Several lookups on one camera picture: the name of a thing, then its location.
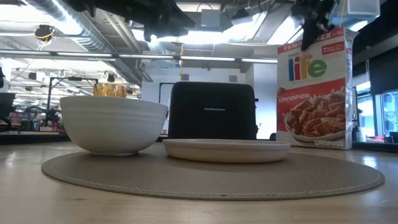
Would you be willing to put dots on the long ceiling light strip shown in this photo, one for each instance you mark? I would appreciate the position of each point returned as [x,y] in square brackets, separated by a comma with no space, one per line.
[146,56]

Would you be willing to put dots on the round grey woven placemat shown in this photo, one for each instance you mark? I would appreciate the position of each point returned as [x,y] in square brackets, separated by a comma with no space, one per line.
[217,180]

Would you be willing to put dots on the silver ceiling air duct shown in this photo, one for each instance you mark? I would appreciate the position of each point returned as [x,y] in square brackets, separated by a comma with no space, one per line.
[90,37]

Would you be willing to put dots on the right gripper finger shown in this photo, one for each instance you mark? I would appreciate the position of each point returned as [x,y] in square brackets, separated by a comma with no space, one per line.
[311,34]

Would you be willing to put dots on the black metal stand frame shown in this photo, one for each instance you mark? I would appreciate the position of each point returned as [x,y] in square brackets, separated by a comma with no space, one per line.
[49,99]

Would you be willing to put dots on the amber drinking glass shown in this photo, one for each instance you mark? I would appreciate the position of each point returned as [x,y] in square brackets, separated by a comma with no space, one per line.
[110,91]

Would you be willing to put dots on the white ribbed bowl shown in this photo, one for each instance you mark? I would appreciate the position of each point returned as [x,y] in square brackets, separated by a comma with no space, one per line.
[112,124]

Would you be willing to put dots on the grey ceiling box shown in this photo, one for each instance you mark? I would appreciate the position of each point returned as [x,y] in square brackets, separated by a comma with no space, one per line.
[211,18]

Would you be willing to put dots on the cinnamon Life cereal box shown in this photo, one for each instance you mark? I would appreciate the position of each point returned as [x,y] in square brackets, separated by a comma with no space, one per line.
[314,118]

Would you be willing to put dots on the white round plate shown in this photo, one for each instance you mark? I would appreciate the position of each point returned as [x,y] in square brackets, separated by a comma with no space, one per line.
[227,151]

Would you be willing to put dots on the black monitor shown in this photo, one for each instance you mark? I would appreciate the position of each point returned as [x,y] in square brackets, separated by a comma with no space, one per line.
[6,104]

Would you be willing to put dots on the black two-slot toaster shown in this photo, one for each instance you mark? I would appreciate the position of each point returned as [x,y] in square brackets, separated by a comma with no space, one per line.
[211,112]

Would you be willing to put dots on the white ceiling unit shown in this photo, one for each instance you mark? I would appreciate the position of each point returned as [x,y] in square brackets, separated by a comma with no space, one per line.
[363,7]

